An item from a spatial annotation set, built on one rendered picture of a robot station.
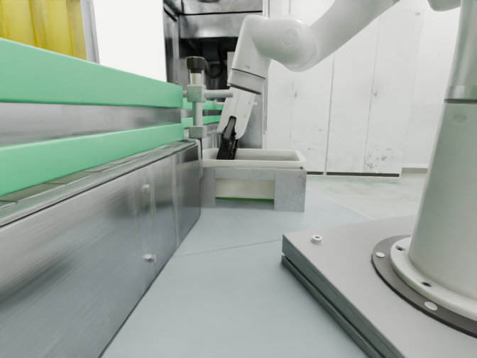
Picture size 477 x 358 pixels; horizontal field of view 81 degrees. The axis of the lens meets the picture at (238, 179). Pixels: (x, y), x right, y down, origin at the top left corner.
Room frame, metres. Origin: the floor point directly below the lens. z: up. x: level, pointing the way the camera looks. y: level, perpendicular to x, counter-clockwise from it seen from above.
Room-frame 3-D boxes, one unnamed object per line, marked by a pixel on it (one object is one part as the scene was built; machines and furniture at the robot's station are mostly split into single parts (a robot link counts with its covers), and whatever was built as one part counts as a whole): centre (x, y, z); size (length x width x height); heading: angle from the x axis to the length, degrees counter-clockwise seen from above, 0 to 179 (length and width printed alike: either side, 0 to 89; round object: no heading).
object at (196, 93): (0.47, 0.09, 0.95); 0.17 x 0.03 x 0.12; 83
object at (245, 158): (0.57, -0.02, 0.80); 0.22 x 0.17 x 0.09; 83
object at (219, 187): (0.58, 0.01, 0.79); 0.27 x 0.17 x 0.08; 83
